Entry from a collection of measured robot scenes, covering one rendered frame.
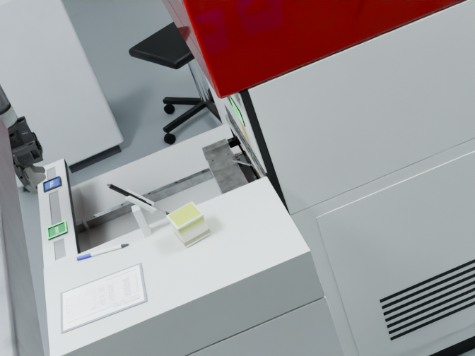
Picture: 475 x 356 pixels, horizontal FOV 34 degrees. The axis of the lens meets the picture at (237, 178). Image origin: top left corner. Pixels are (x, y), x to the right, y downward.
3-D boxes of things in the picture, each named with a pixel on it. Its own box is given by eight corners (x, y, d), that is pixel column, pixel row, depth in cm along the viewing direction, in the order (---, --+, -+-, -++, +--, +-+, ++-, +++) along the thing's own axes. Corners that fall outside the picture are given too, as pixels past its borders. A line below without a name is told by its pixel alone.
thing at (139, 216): (163, 222, 203) (145, 181, 196) (165, 229, 200) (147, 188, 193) (141, 231, 203) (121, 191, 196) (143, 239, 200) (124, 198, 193)
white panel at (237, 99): (220, 97, 282) (183, -6, 261) (290, 215, 214) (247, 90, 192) (212, 99, 282) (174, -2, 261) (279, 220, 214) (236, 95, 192)
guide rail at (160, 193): (240, 163, 243) (237, 155, 241) (242, 166, 241) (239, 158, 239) (89, 225, 240) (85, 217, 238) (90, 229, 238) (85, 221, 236)
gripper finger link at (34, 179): (53, 192, 206) (38, 164, 201) (32, 200, 206) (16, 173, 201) (52, 186, 209) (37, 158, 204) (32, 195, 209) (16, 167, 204)
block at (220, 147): (227, 145, 242) (225, 137, 240) (230, 150, 239) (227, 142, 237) (203, 155, 241) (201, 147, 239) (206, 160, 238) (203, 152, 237)
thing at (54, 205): (81, 191, 257) (63, 157, 250) (98, 294, 211) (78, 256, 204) (54, 203, 257) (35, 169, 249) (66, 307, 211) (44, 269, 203)
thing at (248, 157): (238, 137, 250) (229, 112, 245) (279, 208, 213) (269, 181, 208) (232, 139, 250) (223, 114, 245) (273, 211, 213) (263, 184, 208)
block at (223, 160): (234, 157, 235) (231, 149, 233) (237, 162, 232) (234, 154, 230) (209, 167, 234) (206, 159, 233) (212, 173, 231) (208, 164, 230)
